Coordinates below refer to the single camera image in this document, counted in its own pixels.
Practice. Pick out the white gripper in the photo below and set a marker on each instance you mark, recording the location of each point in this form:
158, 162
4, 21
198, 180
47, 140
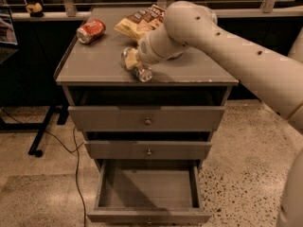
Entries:
146, 52

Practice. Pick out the silver redbull can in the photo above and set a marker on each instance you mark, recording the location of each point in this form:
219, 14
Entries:
142, 73

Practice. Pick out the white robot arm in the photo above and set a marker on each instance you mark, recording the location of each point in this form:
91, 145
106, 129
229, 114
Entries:
275, 79

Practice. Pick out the grey drawer cabinet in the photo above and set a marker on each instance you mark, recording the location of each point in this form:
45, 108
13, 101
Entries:
94, 74

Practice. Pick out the red soda can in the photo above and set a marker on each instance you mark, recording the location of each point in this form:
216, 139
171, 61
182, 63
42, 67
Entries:
90, 31

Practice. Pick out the grey top drawer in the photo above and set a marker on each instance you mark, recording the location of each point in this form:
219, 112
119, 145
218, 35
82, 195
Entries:
146, 118

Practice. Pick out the grey middle drawer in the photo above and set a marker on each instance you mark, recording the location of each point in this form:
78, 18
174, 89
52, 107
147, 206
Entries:
149, 150

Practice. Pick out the grey open bottom drawer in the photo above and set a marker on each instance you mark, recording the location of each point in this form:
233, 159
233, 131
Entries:
149, 192

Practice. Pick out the yellow brown chip bag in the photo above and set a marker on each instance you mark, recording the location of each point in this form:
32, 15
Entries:
141, 22

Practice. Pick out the white bowl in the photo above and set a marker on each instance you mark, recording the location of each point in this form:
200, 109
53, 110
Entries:
176, 56

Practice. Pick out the black desk leg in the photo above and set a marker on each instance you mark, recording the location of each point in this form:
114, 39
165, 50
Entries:
39, 128

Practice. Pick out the small tan object on ledge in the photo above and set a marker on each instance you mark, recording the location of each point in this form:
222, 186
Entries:
35, 9

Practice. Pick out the laptop on left desk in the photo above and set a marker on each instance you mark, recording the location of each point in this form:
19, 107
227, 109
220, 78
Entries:
8, 40

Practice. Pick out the metal window railing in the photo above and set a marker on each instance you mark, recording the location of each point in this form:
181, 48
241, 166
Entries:
69, 3

